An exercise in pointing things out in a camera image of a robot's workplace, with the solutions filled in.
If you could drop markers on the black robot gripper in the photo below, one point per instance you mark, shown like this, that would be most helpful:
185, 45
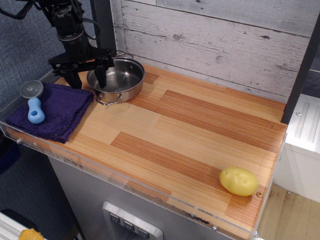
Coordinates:
81, 56

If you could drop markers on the stainless steel pot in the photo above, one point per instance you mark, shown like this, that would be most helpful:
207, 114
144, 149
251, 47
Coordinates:
124, 81

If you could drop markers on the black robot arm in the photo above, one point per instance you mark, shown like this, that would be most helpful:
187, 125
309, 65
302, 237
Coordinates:
74, 31

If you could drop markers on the purple folded cloth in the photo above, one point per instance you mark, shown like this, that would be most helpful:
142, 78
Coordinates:
63, 107

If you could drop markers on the silver toy fridge cabinet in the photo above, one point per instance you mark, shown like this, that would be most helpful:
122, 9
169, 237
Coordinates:
105, 211

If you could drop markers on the yellow object at corner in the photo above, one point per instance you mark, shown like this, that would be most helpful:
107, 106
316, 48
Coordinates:
30, 234

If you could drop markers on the clear acrylic edge guard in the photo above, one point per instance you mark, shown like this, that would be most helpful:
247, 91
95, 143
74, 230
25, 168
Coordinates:
176, 165

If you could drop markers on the yellow toy potato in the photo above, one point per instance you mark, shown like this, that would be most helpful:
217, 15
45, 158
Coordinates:
239, 181

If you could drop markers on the white aluminium side unit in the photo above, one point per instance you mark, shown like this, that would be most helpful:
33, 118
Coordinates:
298, 168

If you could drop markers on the white rail bottom left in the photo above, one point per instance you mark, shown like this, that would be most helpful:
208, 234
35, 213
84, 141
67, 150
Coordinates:
9, 228

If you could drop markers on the dark right shelf post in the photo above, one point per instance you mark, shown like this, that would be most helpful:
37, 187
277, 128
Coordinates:
302, 73

